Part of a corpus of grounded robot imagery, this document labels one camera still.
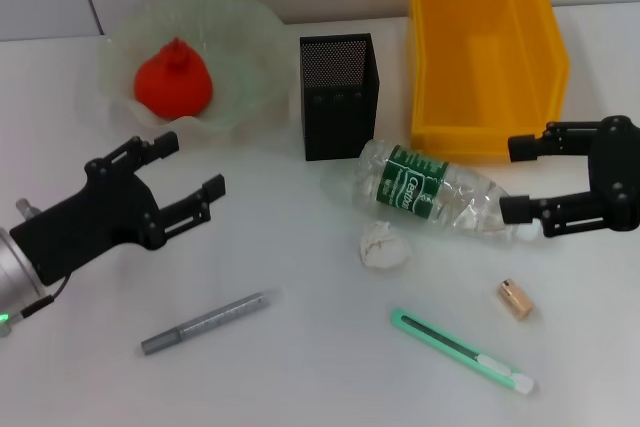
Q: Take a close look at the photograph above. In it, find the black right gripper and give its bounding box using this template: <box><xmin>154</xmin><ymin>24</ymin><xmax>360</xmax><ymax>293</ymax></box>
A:
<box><xmin>499</xmin><ymin>115</ymin><xmax>640</xmax><ymax>239</ymax></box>

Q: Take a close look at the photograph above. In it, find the white paper ball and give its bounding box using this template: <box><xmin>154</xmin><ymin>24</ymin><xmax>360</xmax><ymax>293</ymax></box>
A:
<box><xmin>357</xmin><ymin>219</ymin><xmax>414</xmax><ymax>273</ymax></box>

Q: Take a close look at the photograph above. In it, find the grey marker pen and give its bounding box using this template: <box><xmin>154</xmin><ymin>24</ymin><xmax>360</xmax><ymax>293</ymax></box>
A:
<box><xmin>140</xmin><ymin>290</ymin><xmax>271</xmax><ymax>357</ymax></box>

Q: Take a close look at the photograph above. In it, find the black mesh pen holder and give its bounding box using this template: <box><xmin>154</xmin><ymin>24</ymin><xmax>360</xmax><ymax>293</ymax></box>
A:
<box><xmin>298</xmin><ymin>32</ymin><xmax>382</xmax><ymax>162</ymax></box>

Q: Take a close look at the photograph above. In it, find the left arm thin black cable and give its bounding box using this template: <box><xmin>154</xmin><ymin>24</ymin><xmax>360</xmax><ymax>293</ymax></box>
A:
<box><xmin>19</xmin><ymin>274</ymin><xmax>69</xmax><ymax>319</ymax></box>

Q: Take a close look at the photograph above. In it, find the clear green-label water bottle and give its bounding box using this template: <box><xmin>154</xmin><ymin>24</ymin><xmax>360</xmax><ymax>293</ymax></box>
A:
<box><xmin>352</xmin><ymin>139</ymin><xmax>541</xmax><ymax>244</ymax></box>

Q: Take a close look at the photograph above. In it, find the left gripper silver plug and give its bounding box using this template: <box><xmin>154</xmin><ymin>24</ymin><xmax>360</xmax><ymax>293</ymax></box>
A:
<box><xmin>14</xmin><ymin>198</ymin><xmax>39</xmax><ymax>222</ymax></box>

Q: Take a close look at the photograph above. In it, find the green utility knife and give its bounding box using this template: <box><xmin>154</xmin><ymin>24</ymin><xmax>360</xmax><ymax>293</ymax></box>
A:
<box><xmin>389</xmin><ymin>307</ymin><xmax>536</xmax><ymax>396</ymax></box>

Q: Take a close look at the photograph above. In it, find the small beige cork cylinder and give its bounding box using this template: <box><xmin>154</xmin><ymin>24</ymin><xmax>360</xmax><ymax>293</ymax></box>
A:
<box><xmin>496</xmin><ymin>277</ymin><xmax>535</xmax><ymax>321</ymax></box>

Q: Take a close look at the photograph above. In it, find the yellow plastic bin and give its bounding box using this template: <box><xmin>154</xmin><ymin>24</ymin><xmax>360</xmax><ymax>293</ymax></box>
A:
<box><xmin>405</xmin><ymin>0</ymin><xmax>571</xmax><ymax>168</ymax></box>

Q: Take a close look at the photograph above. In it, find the red funnel-shaped object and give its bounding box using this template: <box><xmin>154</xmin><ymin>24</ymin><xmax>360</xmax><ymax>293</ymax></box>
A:
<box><xmin>133</xmin><ymin>36</ymin><xmax>215</xmax><ymax>122</ymax></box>

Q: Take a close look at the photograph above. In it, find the green glass fruit plate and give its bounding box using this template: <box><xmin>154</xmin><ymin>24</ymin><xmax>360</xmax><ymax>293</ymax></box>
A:
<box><xmin>97</xmin><ymin>0</ymin><xmax>291</xmax><ymax>136</ymax></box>

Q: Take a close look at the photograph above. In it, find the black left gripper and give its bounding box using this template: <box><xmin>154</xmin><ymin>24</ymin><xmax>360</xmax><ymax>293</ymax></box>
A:
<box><xmin>9</xmin><ymin>130</ymin><xmax>227</xmax><ymax>286</ymax></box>

